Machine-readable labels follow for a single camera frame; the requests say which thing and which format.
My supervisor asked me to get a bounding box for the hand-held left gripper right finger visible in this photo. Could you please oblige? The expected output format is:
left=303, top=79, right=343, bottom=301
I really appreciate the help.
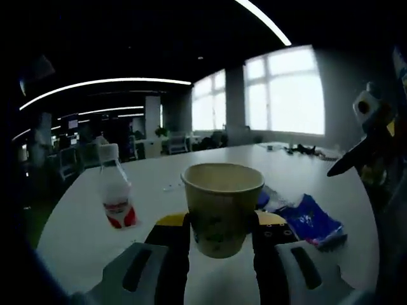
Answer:
left=251, top=211, right=354, bottom=305

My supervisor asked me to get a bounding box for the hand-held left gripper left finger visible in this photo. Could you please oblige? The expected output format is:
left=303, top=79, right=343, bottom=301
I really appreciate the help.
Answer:
left=71, top=212, right=192, bottom=305

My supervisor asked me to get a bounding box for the blue tissue packet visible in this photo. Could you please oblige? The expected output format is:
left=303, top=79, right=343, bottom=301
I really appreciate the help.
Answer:
left=279, top=193, right=348, bottom=251

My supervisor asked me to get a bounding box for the blue mouse pad package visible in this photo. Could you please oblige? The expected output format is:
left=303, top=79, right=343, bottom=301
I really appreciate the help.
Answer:
left=256, top=185, right=305, bottom=213

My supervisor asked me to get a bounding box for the paper cup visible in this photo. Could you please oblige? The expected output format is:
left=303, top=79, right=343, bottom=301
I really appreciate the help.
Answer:
left=180, top=162, right=266, bottom=259

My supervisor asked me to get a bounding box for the clear plastic bottle red label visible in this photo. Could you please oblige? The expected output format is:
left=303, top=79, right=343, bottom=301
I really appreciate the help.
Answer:
left=97, top=143, right=139, bottom=231

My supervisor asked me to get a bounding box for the dark clutter on table edge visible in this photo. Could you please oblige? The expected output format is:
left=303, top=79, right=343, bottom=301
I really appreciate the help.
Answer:
left=266, top=142, right=341, bottom=160

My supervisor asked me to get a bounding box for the white table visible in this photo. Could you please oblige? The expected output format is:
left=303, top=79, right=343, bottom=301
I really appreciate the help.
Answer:
left=36, top=142, right=379, bottom=305

